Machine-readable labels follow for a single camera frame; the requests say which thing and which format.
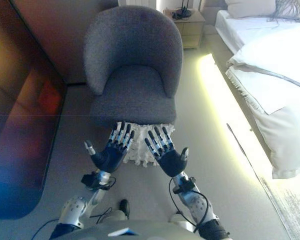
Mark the grey robot torso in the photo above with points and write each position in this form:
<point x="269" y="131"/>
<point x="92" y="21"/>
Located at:
<point x="130" y="231"/>

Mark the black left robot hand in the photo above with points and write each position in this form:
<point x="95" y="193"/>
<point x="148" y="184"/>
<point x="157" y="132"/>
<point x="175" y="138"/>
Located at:
<point x="110" y="157"/>

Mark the grey patterned rug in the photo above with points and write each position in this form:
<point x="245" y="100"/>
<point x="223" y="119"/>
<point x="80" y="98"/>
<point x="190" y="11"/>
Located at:
<point x="287" y="205"/>

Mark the white pillow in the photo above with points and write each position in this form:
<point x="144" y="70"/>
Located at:
<point x="250" y="7"/>

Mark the white bed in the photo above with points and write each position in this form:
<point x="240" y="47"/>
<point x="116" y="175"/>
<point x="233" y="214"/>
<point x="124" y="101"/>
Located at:
<point x="265" y="82"/>

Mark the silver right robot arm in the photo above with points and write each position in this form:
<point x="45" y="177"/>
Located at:
<point x="197" y="205"/>

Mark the white duvet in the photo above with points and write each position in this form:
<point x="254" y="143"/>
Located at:
<point x="277" y="75"/>

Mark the black table lamp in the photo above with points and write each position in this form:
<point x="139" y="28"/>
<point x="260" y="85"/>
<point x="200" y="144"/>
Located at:
<point x="183" y="11"/>

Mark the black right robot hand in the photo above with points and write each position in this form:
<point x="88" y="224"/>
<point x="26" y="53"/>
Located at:
<point x="172" y="160"/>

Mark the grey tasselled throw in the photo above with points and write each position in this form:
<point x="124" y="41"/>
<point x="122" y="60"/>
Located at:
<point x="285" y="12"/>

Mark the wooden desk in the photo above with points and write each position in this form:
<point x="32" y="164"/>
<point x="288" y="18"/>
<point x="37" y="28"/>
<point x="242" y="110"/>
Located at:
<point x="20" y="107"/>

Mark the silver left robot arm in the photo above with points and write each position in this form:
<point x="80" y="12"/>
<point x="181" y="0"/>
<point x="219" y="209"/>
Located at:
<point x="90" y="197"/>

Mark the wooden bedside table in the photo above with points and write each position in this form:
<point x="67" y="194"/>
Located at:
<point x="190" y="27"/>

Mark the grey upholstered armchair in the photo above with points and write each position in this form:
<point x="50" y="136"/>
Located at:
<point x="132" y="62"/>

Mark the white knitted blanket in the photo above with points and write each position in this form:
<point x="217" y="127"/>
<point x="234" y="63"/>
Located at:
<point x="142" y="145"/>

